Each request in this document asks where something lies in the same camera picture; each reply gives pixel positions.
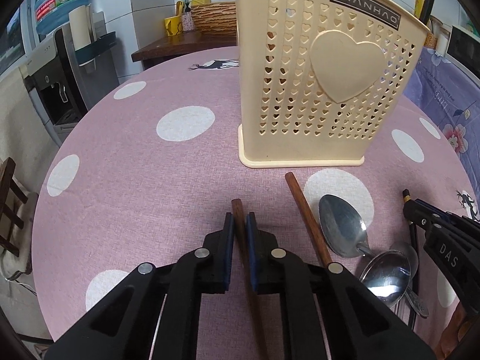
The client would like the brown wooden chopstick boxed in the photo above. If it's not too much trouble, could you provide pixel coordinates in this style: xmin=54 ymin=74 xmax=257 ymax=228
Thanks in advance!
xmin=285 ymin=172 xmax=333 ymax=267
xmin=231 ymin=198 xmax=269 ymax=359

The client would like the person's right hand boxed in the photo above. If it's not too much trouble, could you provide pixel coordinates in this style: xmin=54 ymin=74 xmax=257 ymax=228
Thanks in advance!
xmin=434 ymin=302 xmax=473 ymax=360

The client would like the pink polka dot tablecloth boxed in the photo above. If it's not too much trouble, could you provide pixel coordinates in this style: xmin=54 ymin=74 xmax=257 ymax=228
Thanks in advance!
xmin=32 ymin=47 xmax=479 ymax=339

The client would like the wooden stool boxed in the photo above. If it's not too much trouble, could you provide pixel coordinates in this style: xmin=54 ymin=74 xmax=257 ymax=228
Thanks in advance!
xmin=1 ymin=158 xmax=38 ymax=281

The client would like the white microwave oven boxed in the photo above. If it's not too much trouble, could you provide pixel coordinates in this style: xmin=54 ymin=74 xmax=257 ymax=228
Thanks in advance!
xmin=447 ymin=26 xmax=479 ymax=72

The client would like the cream plastic utensil holder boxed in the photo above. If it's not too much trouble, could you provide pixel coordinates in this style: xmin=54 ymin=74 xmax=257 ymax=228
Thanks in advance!
xmin=236 ymin=0 xmax=429 ymax=168

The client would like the water dispenser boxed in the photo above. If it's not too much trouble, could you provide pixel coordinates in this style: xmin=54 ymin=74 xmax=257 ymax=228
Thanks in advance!
xmin=24 ymin=23 xmax=119 ymax=146

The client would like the dark wooden counter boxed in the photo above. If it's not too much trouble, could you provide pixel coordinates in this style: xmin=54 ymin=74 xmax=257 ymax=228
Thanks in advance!
xmin=131 ymin=31 xmax=237 ymax=70

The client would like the yellow mug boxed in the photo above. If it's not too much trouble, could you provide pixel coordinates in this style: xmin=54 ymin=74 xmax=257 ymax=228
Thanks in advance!
xmin=163 ymin=16 xmax=183 ymax=37

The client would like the woven basin sink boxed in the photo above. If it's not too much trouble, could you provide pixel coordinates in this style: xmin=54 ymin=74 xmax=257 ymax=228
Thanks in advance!
xmin=191 ymin=2 xmax=238 ymax=37

